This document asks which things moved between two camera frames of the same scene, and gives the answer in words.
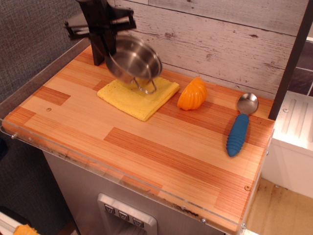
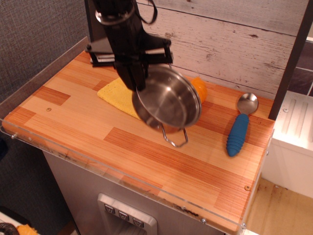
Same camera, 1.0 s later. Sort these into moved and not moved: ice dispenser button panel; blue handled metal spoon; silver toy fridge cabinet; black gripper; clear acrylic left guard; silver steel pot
Moved: silver steel pot; black gripper
Not moved: clear acrylic left guard; ice dispenser button panel; blue handled metal spoon; silver toy fridge cabinet
